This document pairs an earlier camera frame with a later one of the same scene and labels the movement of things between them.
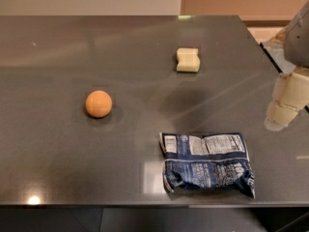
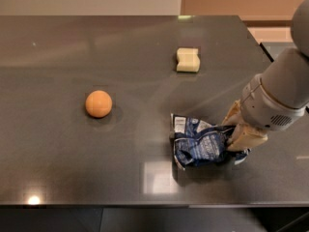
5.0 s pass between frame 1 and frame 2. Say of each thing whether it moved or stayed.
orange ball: stayed
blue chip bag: moved
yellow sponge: stayed
